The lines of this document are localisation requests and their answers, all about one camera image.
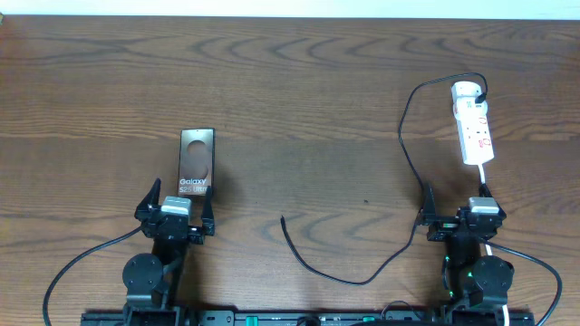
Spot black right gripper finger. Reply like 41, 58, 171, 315
416, 183, 437, 225
478, 183, 507, 217

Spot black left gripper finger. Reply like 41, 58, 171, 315
200, 187, 215, 236
134, 178, 161, 221

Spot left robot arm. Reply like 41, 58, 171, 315
122, 179, 215, 325

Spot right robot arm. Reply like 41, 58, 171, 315
417, 185, 515, 325

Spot white power strip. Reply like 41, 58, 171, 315
451, 81, 494, 166

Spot black charger cable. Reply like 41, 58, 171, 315
280, 72, 489, 286

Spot black right camera cable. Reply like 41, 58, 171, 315
475, 235, 564, 326

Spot black camera cable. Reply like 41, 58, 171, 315
42, 225, 143, 326
475, 235, 564, 326

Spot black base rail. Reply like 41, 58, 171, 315
81, 309, 536, 326

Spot black left camera cable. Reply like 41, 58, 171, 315
42, 225, 143, 326

